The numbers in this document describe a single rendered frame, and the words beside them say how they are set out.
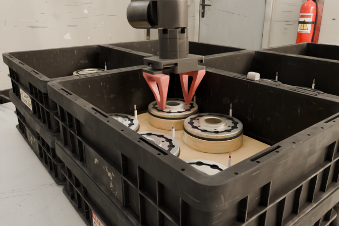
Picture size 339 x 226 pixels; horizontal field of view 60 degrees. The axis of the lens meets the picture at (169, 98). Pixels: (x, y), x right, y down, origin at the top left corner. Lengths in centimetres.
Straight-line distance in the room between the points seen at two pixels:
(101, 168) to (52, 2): 368
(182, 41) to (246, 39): 329
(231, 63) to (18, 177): 58
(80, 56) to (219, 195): 81
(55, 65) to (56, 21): 309
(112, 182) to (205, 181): 18
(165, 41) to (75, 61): 50
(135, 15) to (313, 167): 40
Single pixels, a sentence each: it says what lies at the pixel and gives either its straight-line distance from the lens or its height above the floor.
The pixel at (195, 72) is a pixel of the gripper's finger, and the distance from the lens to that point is 57.
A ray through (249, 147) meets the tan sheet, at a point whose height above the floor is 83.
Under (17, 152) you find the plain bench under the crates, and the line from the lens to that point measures 85.
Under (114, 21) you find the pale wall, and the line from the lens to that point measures 454.
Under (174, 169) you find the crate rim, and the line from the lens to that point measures 25.
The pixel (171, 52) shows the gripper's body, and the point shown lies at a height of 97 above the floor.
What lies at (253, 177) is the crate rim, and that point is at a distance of 26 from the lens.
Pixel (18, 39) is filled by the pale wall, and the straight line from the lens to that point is 385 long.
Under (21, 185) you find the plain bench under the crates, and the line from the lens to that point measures 70.
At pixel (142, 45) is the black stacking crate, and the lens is 109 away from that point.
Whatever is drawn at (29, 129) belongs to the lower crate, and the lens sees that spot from 81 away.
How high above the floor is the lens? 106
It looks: 18 degrees down
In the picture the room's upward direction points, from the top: straight up
